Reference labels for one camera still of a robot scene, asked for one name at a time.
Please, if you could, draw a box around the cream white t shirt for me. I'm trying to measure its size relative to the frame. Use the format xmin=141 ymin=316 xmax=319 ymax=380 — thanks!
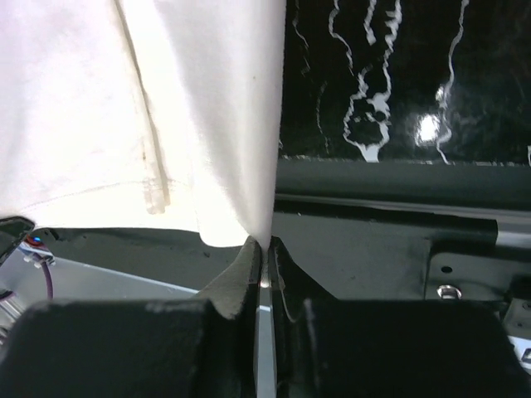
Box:
xmin=1 ymin=1 xmax=286 ymax=247

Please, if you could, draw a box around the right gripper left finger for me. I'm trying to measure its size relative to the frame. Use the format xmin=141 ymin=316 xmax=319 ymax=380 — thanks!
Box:
xmin=1 ymin=239 xmax=261 ymax=397

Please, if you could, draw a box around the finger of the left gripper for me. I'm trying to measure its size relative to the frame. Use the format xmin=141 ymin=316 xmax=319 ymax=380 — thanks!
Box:
xmin=0 ymin=216 xmax=35 ymax=265

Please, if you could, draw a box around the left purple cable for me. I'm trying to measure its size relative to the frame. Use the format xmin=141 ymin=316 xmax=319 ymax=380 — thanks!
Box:
xmin=39 ymin=260 xmax=55 ymax=300

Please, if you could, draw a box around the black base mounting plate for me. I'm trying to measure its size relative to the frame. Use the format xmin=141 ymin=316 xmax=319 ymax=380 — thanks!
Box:
xmin=39 ymin=159 xmax=530 ymax=299

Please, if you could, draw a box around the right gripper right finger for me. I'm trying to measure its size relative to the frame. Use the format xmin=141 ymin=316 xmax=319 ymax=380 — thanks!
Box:
xmin=267 ymin=238 xmax=527 ymax=397

